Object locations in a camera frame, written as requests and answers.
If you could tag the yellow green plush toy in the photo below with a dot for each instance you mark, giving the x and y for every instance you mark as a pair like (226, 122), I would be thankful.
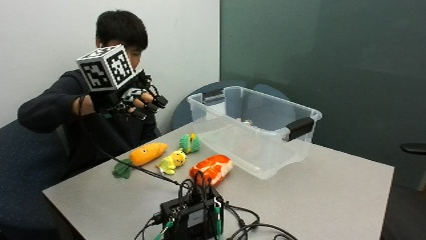
(174, 160)

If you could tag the orange carrot plush toy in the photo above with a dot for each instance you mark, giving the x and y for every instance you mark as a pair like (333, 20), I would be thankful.
(147, 153)

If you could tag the black electronics box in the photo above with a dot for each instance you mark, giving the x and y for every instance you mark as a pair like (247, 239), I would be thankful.
(191, 216)

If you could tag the clear plastic storage bin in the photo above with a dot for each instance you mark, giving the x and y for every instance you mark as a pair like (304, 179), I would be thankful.
(254, 140)

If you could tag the the person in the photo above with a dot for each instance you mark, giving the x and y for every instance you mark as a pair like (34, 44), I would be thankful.
(115, 133)

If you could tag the white marker cube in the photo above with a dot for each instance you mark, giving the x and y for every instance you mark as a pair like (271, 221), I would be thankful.
(107, 68)

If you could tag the black chair armrest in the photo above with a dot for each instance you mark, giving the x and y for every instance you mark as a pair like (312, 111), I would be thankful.
(413, 148)

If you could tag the orange white meat plush toy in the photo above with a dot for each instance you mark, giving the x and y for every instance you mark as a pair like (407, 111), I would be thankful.
(214, 169)

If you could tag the green corn plush toy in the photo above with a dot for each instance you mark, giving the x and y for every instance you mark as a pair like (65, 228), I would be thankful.
(190, 143)

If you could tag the blue upholstered chair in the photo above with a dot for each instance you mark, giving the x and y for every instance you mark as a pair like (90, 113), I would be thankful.
(27, 180)

